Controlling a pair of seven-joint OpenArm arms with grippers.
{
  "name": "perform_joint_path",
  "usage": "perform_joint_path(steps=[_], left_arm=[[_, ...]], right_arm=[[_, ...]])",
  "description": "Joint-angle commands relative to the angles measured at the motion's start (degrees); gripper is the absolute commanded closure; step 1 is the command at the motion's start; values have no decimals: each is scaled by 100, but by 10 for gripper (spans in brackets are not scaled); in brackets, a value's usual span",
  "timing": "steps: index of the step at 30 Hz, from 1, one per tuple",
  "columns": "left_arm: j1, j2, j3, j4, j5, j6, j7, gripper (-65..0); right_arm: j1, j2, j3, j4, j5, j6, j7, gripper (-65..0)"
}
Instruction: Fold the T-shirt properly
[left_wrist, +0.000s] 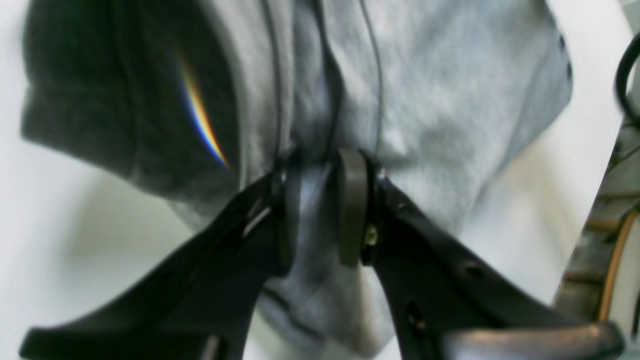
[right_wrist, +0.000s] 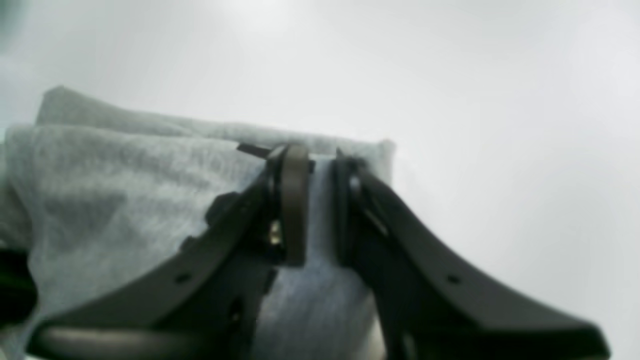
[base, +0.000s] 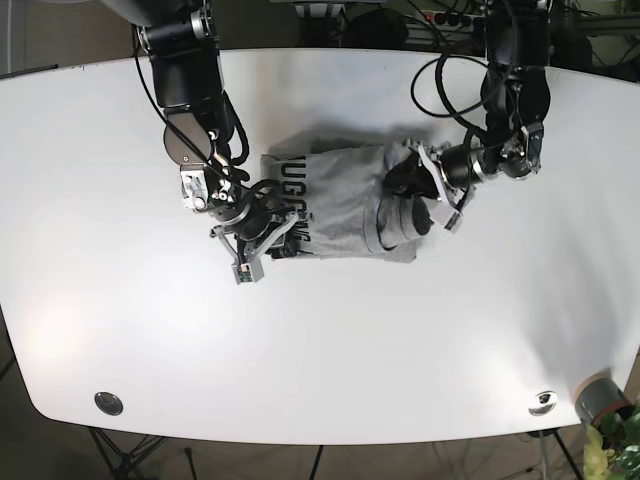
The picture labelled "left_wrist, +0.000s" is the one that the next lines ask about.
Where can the light grey T-shirt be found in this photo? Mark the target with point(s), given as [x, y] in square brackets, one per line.
[190, 100]

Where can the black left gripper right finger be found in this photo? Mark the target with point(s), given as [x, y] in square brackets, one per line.
[446, 303]

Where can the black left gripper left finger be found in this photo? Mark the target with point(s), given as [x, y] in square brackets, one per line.
[197, 303]

